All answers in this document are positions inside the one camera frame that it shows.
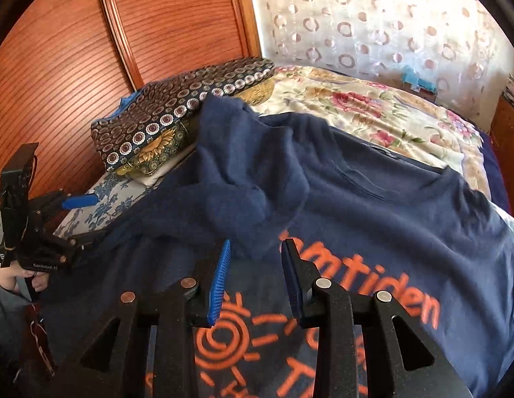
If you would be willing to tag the blue floral bedspread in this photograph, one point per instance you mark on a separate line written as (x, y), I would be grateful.
(103, 190)

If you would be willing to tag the yellow sunflower folded cloth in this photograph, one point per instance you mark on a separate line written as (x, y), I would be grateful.
(157, 154)

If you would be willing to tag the blue folded cloth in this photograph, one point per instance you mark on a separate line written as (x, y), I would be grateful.
(124, 105)

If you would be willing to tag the white curtain with circles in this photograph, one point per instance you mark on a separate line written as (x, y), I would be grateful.
(364, 16)

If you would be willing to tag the wooden slatted headboard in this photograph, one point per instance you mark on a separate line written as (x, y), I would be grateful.
(66, 49)

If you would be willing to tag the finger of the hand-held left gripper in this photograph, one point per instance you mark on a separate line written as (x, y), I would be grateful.
(72, 246)
(81, 202)

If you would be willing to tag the wooden cabinet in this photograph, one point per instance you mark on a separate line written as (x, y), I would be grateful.
(507, 132)

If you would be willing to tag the person's left hand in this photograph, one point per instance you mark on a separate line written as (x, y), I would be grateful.
(6, 278)

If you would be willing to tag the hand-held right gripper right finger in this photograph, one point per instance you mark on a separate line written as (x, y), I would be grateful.
(290, 275)

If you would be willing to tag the circle-patterned folded cloth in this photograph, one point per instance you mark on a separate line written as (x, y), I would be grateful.
(166, 107)

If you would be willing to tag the blue plastic object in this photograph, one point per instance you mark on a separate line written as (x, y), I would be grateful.
(418, 79)

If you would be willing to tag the pink floral satin blanket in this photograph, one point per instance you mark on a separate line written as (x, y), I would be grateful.
(364, 112)

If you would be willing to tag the cream folded cloth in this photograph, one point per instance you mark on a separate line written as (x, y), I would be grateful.
(154, 179)

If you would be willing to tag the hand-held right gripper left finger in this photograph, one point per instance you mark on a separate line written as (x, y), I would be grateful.
(219, 286)

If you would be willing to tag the navy t-shirt with orange print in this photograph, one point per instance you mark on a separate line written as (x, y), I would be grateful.
(364, 215)

